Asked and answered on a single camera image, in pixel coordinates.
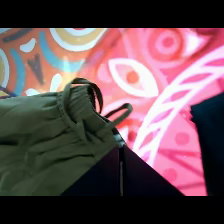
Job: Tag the brown pants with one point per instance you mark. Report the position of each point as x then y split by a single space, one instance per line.
40 140

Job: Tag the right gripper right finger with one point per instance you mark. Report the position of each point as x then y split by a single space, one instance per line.
143 176

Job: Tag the dark garment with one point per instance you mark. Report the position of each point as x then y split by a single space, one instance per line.
210 150

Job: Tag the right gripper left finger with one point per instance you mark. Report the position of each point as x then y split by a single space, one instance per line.
100 176

